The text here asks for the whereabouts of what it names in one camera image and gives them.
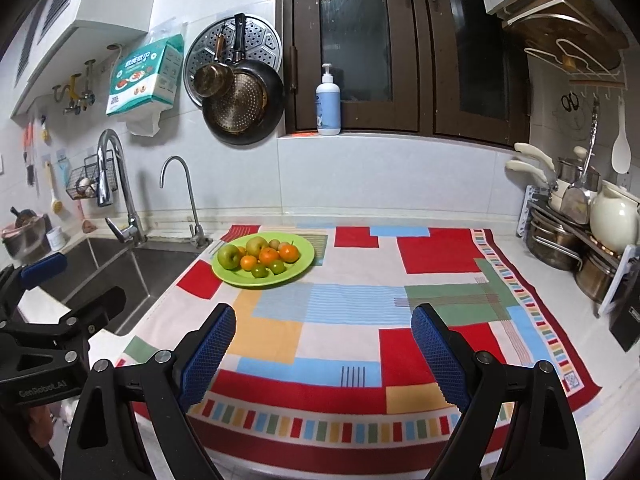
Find green apple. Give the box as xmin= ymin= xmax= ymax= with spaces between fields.
xmin=217 ymin=244 xmax=243 ymax=271

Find large yellow-green pear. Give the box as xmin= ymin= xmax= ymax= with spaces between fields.
xmin=245 ymin=236 xmax=269 ymax=258

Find small orange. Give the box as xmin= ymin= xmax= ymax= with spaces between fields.
xmin=258 ymin=246 xmax=280 ymax=266

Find small green lime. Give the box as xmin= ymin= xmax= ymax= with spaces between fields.
xmin=252 ymin=263 xmax=269 ymax=278
xmin=269 ymin=259 xmax=286 ymax=275

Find large orange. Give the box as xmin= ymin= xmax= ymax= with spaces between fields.
xmin=278 ymin=243 xmax=300 ymax=263

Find large chrome kitchen faucet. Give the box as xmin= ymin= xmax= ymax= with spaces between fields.
xmin=95 ymin=128 xmax=148 ymax=247

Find operator hand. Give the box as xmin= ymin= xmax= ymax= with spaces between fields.
xmin=27 ymin=405 xmax=55 ymax=457

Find stainless steel sink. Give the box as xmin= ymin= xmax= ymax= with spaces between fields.
xmin=43 ymin=238 xmax=198 ymax=336

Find thin gooseneck faucet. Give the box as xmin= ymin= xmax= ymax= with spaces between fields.
xmin=158 ymin=155 xmax=213 ymax=250

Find green plate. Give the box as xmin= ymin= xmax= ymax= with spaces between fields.
xmin=210 ymin=232 xmax=316 ymax=288

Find steel pot lower rack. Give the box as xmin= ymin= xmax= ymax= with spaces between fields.
xmin=525 ymin=209 xmax=585 ymax=272

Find white dish rack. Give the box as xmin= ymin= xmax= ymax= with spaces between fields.
xmin=516 ymin=185 xmax=639 ymax=316

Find colourful patchwork table cloth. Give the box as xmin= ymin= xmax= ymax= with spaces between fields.
xmin=120 ymin=226 xmax=599 ymax=478

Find steel spatula hanging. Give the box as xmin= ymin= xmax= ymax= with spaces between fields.
xmin=561 ymin=94 xmax=600 ymax=226

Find white ceramic jug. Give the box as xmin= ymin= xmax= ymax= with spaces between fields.
xmin=590 ymin=180 xmax=639 ymax=254

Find teal tissue box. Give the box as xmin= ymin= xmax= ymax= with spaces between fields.
xmin=105 ymin=34 xmax=184 ymax=116

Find black frying pan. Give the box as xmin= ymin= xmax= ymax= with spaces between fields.
xmin=202 ymin=13 xmax=285 ymax=146

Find small brass saucepan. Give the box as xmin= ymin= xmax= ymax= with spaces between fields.
xmin=193 ymin=35 xmax=233 ymax=99

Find white rice spoon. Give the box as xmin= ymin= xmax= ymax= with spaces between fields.
xmin=611 ymin=96 xmax=631 ymax=174

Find round steel steamer tray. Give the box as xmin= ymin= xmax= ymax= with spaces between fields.
xmin=183 ymin=14 xmax=282 ymax=108

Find white blue soap bottle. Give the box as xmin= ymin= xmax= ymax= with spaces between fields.
xmin=316 ymin=63 xmax=341 ymax=136

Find black wire sponge basket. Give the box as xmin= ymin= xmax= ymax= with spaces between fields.
xmin=66 ymin=150 xmax=118 ymax=200

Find cream pan handle lower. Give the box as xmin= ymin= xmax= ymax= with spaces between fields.
xmin=504 ymin=159 xmax=549 ymax=186

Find cream pan handle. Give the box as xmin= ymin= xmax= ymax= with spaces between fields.
xmin=513 ymin=142 xmax=555 ymax=172
xmin=504 ymin=159 xmax=549 ymax=186

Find cream pan handle upper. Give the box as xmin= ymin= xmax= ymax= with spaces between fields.
xmin=513 ymin=142 xmax=555 ymax=172

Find black scissors on wall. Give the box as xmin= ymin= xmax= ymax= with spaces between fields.
xmin=560 ymin=91 xmax=579 ymax=112

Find dark wooden window frame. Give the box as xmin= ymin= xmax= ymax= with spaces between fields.
xmin=281 ymin=0 xmax=530 ymax=147

